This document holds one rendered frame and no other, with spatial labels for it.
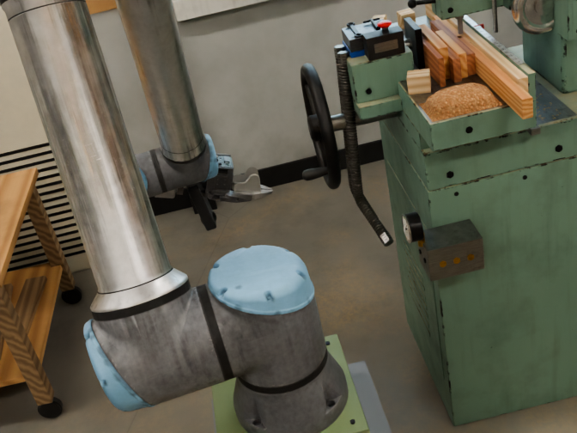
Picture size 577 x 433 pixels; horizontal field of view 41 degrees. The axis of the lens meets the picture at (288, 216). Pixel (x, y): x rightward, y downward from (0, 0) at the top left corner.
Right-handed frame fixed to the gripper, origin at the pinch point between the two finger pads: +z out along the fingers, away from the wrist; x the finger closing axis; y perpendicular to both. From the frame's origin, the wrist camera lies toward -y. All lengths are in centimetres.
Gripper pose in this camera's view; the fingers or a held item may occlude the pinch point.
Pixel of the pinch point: (266, 193)
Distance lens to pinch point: 175.5
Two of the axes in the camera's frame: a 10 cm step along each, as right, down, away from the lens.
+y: 1.6, -8.6, -4.8
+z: 9.8, 0.7, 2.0
